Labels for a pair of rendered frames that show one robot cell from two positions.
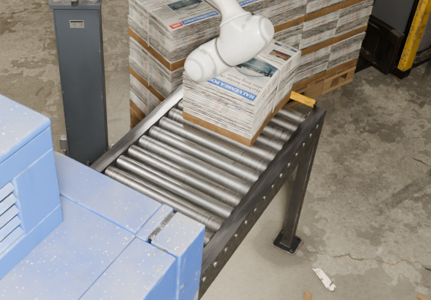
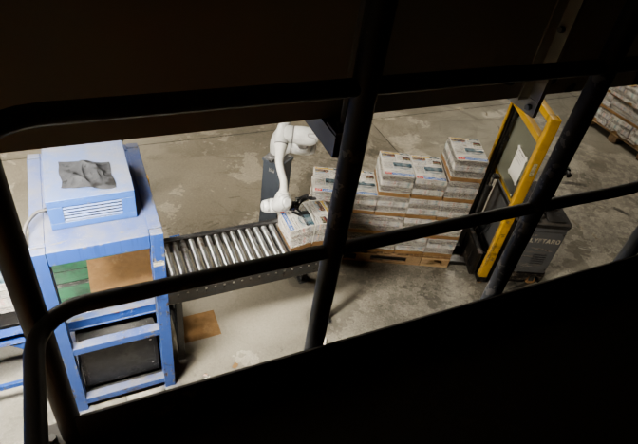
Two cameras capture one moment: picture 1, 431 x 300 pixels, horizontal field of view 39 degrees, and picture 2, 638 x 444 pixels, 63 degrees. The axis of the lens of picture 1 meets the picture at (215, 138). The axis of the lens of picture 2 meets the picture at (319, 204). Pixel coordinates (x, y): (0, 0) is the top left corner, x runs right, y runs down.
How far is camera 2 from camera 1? 244 cm
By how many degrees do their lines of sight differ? 26
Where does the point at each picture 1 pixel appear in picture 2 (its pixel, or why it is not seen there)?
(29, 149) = (126, 194)
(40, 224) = (128, 212)
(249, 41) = (278, 204)
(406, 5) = not seen: hidden behind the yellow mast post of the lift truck
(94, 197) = (148, 215)
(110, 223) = (145, 222)
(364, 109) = (436, 285)
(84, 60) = (272, 187)
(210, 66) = (267, 207)
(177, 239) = (154, 232)
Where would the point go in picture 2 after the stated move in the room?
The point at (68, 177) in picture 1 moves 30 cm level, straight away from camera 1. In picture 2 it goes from (149, 208) to (178, 182)
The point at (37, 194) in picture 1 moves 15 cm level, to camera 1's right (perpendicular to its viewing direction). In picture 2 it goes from (128, 205) to (144, 218)
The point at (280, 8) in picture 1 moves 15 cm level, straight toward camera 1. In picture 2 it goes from (386, 204) to (376, 210)
